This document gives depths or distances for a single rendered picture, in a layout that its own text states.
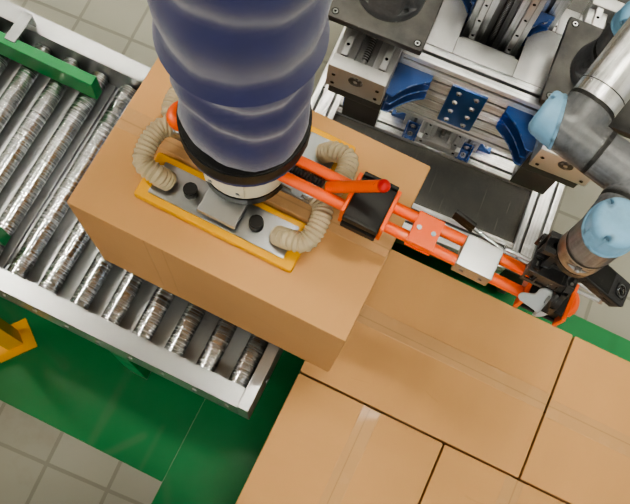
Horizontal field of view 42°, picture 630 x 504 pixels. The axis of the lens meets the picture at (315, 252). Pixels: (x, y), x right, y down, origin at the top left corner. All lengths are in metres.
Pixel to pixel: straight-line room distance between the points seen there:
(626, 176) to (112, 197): 0.93
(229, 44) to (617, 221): 0.57
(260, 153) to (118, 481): 1.54
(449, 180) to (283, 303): 1.18
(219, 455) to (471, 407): 0.85
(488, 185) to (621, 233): 1.49
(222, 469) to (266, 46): 1.79
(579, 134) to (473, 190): 1.41
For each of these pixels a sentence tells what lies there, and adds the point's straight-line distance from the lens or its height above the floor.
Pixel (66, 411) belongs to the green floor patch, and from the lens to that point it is 2.65.
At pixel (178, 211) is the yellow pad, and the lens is 1.58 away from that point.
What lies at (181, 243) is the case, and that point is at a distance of 1.58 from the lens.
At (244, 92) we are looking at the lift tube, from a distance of 1.07.
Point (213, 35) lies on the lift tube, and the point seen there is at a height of 1.75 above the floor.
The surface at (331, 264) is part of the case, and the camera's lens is 1.56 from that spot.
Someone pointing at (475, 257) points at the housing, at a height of 1.22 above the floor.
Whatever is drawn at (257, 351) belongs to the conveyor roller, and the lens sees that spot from 2.06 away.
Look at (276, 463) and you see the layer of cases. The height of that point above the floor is 0.54.
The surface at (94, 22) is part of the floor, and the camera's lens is 3.09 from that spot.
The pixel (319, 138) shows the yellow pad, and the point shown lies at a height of 1.10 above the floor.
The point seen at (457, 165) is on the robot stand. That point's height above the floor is 0.21.
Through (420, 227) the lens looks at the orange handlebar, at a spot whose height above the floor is 1.22.
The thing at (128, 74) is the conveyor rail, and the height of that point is 0.60.
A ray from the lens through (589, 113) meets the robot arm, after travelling 1.24.
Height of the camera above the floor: 2.58
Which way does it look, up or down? 73 degrees down
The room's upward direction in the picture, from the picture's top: 13 degrees clockwise
